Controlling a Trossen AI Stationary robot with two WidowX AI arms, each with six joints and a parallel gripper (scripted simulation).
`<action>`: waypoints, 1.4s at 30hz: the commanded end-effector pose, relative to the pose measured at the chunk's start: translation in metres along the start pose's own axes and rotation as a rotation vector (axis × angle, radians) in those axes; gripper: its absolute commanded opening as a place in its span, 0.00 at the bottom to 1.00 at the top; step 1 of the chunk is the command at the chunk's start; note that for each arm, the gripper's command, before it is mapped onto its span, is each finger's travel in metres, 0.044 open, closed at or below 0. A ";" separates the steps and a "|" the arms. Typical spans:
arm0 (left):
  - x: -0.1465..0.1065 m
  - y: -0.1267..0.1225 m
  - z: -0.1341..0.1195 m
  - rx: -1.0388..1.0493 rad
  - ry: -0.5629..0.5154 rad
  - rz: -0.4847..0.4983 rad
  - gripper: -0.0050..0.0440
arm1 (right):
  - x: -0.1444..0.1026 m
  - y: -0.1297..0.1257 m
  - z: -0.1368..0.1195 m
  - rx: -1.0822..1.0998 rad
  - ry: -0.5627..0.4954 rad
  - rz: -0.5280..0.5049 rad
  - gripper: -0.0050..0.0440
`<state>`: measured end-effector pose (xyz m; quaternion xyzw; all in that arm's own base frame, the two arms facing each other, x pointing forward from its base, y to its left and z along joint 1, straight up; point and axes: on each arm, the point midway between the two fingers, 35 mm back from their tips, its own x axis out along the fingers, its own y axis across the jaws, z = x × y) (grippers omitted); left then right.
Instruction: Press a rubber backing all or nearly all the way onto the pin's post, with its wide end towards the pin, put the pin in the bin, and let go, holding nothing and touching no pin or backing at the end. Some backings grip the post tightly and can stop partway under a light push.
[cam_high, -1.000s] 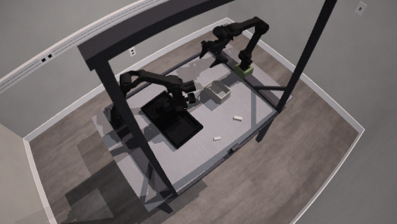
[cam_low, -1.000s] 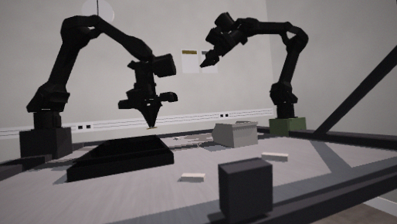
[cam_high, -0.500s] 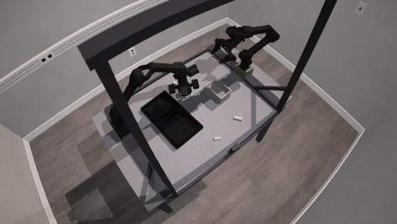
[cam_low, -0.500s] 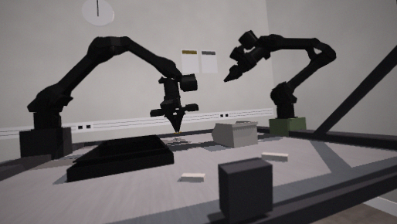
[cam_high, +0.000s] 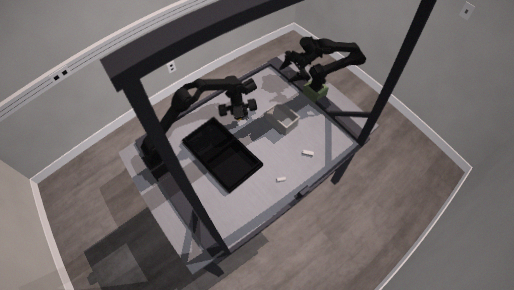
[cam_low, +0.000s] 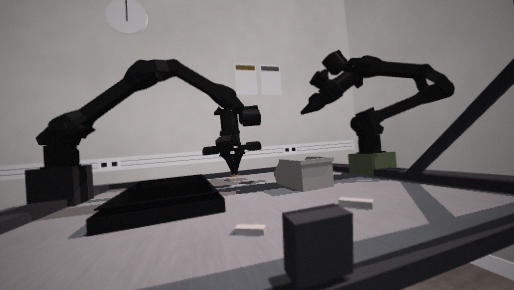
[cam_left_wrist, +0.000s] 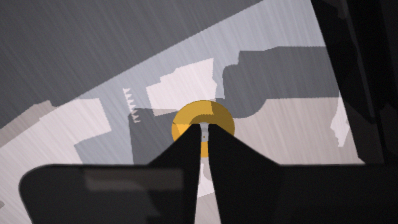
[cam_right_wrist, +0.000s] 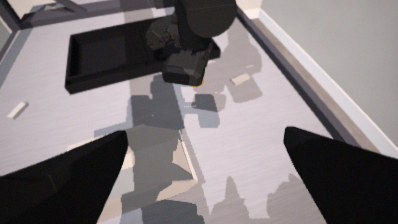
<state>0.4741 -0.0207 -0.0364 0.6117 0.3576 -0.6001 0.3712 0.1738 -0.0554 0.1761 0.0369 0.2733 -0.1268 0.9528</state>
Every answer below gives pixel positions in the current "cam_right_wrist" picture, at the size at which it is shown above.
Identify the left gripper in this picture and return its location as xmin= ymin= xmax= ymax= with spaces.
xmin=161 ymin=5 xmax=213 ymax=87

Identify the black metal overhead frame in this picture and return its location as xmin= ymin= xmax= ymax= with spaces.
xmin=0 ymin=0 xmax=87 ymax=32

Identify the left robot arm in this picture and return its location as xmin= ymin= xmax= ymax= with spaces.
xmin=145 ymin=0 xmax=237 ymax=50

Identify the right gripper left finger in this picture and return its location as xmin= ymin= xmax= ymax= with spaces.
xmin=0 ymin=130 xmax=128 ymax=224

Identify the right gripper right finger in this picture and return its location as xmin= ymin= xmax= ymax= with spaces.
xmin=283 ymin=126 xmax=398 ymax=224

